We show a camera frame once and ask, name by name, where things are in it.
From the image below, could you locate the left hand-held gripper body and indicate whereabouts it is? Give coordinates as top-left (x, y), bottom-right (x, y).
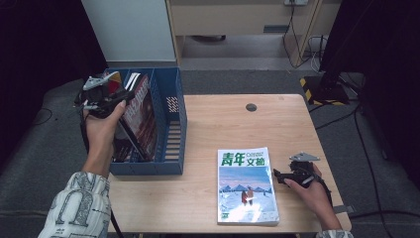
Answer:
top-left (74, 71), bottom-right (122, 119)

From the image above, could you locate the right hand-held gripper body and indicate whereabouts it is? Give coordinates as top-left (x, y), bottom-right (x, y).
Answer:
top-left (289, 151), bottom-right (321, 187)

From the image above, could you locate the portrait cover magazine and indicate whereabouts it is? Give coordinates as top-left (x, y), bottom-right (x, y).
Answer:
top-left (104, 70), bottom-right (124, 95)

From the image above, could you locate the red cover magazine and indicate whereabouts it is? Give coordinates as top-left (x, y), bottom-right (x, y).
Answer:
top-left (118, 73), bottom-right (158, 163)

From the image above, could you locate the blue plastic file rack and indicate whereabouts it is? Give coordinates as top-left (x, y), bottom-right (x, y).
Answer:
top-left (103, 66), bottom-right (188, 177)

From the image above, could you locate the person's right hand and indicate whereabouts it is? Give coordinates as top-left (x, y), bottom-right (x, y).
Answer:
top-left (283, 164), bottom-right (334, 226)

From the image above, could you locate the person's left hand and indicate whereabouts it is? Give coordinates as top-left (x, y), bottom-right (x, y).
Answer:
top-left (82, 99), bottom-right (127, 178)

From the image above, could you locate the green title snow cover magazine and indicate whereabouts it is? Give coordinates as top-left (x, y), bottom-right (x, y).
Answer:
top-left (216, 147), bottom-right (281, 227)

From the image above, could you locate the grey tape strip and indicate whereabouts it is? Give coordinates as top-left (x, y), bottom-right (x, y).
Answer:
top-left (332, 204), bottom-right (356, 214)

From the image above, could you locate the white cabinet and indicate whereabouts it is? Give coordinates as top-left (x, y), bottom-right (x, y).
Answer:
top-left (81, 0), bottom-right (177, 63)

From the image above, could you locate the black curtain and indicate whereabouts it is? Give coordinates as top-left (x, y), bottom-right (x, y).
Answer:
top-left (0, 0), bottom-right (109, 167)
top-left (320, 0), bottom-right (420, 181)

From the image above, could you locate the black stand base striped tape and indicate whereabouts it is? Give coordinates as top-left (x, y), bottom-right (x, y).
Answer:
top-left (299, 74), bottom-right (352, 107)

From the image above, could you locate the light wooden desk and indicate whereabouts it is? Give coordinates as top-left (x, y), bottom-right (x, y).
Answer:
top-left (164, 0), bottom-right (343, 67)

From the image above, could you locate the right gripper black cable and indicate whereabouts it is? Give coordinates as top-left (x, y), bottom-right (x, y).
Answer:
top-left (315, 175), bottom-right (334, 207)

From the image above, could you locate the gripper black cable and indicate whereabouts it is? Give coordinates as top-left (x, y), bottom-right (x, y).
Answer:
top-left (78, 108), bottom-right (93, 154)
top-left (315, 175), bottom-right (334, 207)

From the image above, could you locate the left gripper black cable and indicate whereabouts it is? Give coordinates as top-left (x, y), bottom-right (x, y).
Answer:
top-left (78, 108), bottom-right (93, 154)

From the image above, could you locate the thin looped floor cable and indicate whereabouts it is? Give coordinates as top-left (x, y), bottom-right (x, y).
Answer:
top-left (31, 107), bottom-right (53, 127)

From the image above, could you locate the short black floor cable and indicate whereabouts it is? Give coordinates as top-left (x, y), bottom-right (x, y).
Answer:
top-left (309, 102), bottom-right (361, 131)

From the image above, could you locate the long black floor cable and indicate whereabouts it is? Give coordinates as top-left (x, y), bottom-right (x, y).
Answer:
top-left (349, 108), bottom-right (420, 220)

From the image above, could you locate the white cable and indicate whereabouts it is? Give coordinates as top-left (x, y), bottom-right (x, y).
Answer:
top-left (306, 35), bottom-right (329, 74)

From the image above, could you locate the black hanging power cable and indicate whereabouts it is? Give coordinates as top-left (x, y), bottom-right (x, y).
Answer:
top-left (281, 4), bottom-right (313, 69)

